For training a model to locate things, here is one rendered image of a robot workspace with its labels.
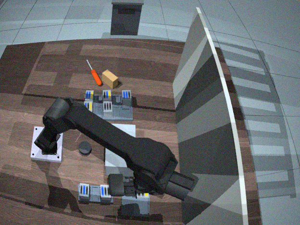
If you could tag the dark grey cylinder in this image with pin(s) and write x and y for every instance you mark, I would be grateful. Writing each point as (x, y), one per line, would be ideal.
(85, 148)

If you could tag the orange screwdriver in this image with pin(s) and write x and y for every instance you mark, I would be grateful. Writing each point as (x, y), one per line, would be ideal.
(95, 75)

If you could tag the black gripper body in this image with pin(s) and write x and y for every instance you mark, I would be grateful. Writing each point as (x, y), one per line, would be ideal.
(118, 187)

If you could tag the white wall panel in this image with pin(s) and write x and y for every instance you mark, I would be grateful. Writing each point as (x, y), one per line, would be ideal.
(208, 145)

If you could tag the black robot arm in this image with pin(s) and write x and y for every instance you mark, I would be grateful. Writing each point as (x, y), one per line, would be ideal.
(153, 162)

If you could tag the tan rectangular block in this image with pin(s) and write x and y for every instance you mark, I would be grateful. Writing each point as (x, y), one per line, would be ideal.
(110, 79)

